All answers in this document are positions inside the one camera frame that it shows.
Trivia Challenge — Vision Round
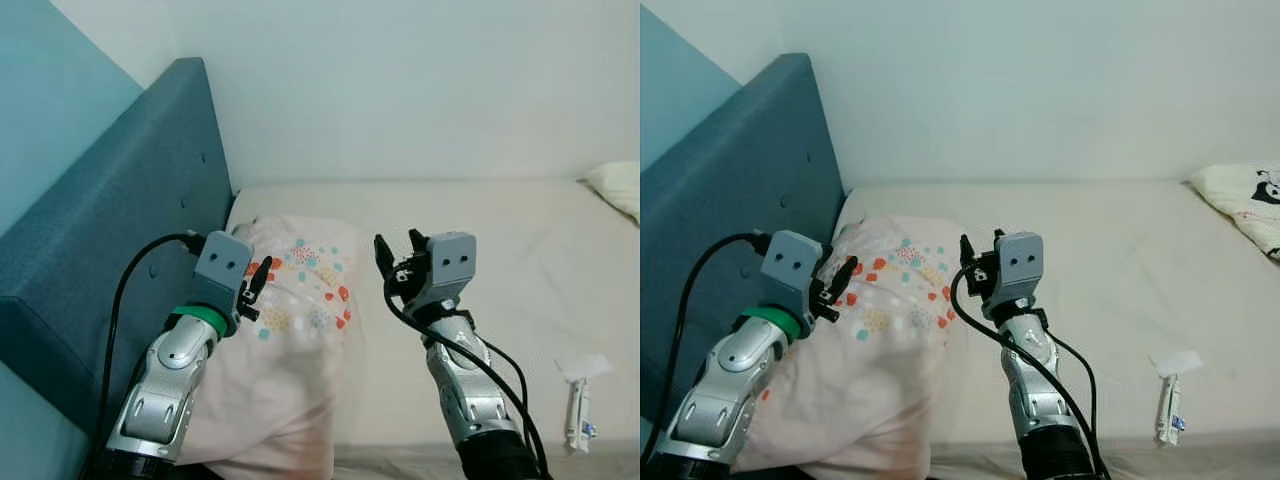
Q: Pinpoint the pink pillow with orange spots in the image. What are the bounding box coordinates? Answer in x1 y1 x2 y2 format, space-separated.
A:
745 215 966 480
175 215 361 480

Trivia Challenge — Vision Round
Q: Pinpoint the cream cartoon print blanket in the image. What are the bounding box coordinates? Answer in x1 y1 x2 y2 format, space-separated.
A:
583 162 641 223
1190 163 1280 263

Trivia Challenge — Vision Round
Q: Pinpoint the white squeezed tube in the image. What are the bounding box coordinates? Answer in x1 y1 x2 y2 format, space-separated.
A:
1155 374 1187 448
564 378 598 454

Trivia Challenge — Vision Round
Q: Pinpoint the beige sheeted mattress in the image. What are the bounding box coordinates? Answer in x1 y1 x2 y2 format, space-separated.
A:
835 180 1280 471
225 180 641 471

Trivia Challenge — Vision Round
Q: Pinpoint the blue padded bed headboard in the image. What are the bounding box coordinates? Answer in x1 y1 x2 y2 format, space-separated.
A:
640 52 846 431
0 57 236 441

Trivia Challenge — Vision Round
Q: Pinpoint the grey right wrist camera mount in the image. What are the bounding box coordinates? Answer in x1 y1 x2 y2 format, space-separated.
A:
993 232 1044 309
425 232 478 311

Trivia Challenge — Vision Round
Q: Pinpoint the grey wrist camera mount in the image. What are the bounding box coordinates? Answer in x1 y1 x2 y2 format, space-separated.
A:
425 232 478 311
192 230 253 313
760 230 823 313
993 232 1044 309

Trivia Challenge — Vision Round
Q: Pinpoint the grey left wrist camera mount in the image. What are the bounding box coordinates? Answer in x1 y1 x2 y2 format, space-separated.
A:
760 230 823 313
192 230 253 313

